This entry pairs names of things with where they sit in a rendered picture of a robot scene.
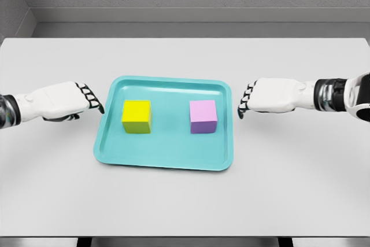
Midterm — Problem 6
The yellow cube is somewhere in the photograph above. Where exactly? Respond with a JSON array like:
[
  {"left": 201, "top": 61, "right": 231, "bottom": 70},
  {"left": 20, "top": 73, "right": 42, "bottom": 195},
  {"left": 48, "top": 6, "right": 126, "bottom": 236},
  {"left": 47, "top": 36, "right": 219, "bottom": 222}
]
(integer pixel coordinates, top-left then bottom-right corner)
[{"left": 121, "top": 99, "right": 153, "bottom": 135}]

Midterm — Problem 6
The pink cube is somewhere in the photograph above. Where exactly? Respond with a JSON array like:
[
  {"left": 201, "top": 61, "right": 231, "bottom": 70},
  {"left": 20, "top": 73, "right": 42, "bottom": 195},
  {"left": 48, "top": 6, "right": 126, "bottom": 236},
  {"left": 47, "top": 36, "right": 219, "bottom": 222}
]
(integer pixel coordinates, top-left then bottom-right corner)
[{"left": 189, "top": 99, "right": 218, "bottom": 135}]

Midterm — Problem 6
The teal rectangular tray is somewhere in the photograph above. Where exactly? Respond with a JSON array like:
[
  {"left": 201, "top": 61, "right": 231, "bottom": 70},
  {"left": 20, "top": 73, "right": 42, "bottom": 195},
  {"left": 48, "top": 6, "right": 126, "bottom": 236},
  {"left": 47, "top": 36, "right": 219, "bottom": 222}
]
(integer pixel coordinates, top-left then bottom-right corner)
[{"left": 92, "top": 75, "right": 234, "bottom": 172}]

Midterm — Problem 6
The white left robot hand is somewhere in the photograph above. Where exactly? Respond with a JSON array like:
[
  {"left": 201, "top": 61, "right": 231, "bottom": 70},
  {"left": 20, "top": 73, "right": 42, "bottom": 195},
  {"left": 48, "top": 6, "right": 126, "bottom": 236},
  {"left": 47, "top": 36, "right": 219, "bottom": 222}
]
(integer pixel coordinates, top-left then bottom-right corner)
[{"left": 32, "top": 81, "right": 105, "bottom": 122}]

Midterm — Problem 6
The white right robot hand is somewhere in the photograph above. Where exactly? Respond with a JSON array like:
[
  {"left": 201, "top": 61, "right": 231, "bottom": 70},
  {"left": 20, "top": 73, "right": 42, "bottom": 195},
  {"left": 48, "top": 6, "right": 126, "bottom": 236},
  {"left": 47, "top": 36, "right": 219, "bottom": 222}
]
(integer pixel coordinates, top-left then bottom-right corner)
[{"left": 238, "top": 78, "right": 304, "bottom": 120}]

